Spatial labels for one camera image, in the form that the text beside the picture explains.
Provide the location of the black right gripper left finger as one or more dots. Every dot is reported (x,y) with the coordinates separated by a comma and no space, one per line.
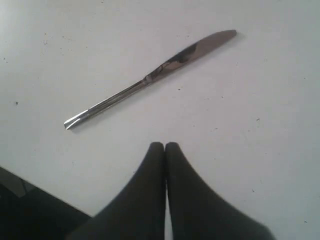
(138,211)

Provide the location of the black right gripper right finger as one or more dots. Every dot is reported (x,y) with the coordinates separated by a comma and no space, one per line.
(197,212)

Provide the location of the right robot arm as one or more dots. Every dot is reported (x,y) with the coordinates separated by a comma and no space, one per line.
(40,216)

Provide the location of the steel table knife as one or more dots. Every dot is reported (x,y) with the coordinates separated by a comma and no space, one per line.
(188,55)

